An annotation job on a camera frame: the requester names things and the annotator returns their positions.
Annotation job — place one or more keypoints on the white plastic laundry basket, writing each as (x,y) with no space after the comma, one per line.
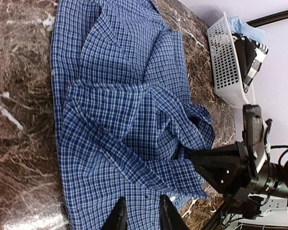
(227,79)

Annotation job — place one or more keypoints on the blue checkered long sleeve shirt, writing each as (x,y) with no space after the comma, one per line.
(125,123)

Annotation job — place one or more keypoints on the black garment in basket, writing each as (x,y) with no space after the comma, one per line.
(246,54)

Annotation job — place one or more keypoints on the right black corner post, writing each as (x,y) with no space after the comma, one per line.
(272,18)

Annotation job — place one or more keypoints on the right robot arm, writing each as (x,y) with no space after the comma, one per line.
(273,181)

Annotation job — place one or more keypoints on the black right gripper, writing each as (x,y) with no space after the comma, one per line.
(231,170)

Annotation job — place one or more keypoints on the light blue shirt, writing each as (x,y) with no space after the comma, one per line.
(238,26)

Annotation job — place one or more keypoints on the black white plaid shirt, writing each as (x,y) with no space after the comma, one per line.
(261,51)

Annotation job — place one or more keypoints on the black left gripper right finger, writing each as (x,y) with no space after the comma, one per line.
(170,219)

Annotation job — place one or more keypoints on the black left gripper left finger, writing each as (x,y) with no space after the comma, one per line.
(117,219)

